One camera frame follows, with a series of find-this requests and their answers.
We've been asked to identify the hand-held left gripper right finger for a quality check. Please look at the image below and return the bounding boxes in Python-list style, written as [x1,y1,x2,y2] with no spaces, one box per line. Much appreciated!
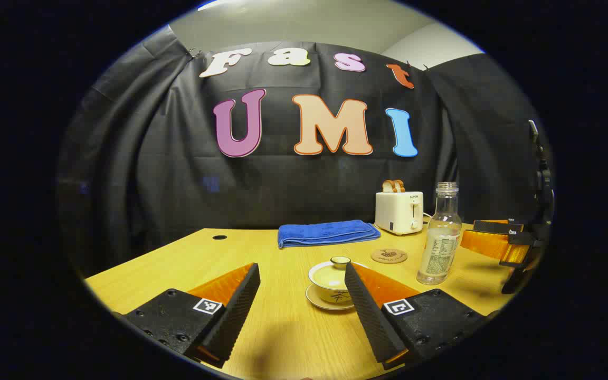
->
[344,262,487,370]

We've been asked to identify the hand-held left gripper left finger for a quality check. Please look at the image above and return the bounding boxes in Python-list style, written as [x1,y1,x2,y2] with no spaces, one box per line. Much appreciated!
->
[122,262,261,369]

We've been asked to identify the white ceramic teacup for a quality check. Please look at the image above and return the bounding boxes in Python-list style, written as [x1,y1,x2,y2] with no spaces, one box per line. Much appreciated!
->
[312,284,356,305]

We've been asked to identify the clear plastic water bottle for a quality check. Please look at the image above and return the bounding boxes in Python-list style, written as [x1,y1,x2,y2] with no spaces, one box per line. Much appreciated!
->
[416,182,463,286]

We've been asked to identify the white ceramic teacup lid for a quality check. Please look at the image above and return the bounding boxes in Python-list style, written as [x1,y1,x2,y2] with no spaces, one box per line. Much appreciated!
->
[308,256,368,291]

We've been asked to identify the round cork coaster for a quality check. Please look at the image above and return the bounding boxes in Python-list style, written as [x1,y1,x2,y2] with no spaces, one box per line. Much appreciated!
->
[371,248,408,264]

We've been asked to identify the white ceramic saucer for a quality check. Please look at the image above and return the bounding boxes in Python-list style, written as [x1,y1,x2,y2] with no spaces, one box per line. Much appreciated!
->
[305,284,360,311]

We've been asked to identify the folded blue towel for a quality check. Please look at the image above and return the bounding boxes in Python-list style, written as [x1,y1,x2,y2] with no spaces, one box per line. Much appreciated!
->
[277,220,382,249]

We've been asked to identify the white toaster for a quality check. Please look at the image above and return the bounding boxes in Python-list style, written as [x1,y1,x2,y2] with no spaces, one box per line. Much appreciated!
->
[375,191,424,236]

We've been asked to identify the black backdrop cloth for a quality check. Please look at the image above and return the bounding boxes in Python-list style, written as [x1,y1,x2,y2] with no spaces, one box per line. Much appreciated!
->
[56,25,553,275]

